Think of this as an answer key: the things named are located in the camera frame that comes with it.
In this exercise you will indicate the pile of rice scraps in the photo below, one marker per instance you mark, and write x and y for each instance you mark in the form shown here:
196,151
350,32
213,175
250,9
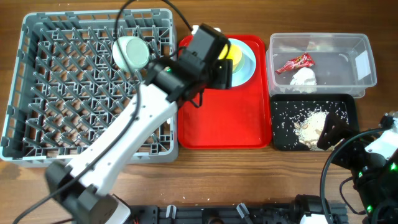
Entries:
308,127

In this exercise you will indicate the white napkin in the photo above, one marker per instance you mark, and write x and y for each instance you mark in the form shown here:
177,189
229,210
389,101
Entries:
304,81

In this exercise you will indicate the yellow plastic cup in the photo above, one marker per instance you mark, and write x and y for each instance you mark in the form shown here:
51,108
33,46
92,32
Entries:
234,53

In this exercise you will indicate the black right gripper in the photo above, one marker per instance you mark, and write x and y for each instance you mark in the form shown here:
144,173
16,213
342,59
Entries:
341,130

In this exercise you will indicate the red snack wrapper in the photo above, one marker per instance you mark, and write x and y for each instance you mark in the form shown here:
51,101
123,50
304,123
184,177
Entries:
305,60

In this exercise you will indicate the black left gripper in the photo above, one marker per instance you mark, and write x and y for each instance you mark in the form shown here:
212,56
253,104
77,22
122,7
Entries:
224,76

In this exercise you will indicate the red plastic serving tray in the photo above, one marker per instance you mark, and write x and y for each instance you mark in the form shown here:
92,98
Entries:
238,118

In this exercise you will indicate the clear plastic waste bin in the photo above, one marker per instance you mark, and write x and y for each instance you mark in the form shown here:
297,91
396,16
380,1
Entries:
343,63

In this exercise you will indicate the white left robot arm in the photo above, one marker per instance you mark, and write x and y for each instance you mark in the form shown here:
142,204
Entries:
82,186

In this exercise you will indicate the mint green bowl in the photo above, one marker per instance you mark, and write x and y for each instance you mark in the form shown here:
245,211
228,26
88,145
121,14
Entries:
130,52

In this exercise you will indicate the black waste tray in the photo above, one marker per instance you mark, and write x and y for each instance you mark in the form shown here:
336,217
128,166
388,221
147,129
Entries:
285,106

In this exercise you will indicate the grey plastic dishwasher rack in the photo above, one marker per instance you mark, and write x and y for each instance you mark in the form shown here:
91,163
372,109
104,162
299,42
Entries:
66,87

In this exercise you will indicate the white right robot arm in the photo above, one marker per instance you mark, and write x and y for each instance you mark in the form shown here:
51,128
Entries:
377,188

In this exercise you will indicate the light green small bowl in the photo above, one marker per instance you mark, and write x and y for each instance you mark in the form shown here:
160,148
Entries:
241,67

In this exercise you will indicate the light blue plate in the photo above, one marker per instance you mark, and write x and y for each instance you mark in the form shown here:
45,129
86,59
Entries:
249,67

